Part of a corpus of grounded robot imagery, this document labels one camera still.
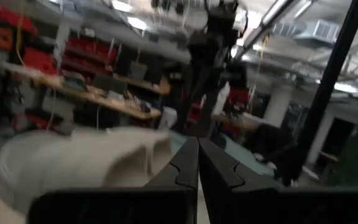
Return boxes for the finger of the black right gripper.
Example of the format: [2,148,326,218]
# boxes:
[199,138,358,224]

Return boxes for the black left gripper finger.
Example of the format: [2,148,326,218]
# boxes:
[26,136,200,224]

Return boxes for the wooden background workbench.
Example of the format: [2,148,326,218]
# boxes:
[0,60,163,121]

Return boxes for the red plastic storage bins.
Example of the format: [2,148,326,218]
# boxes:
[0,2,119,75]

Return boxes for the black metal frame post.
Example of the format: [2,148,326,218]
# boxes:
[283,0,358,187]

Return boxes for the grey ceiling air duct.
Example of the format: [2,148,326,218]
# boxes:
[293,18,341,44]

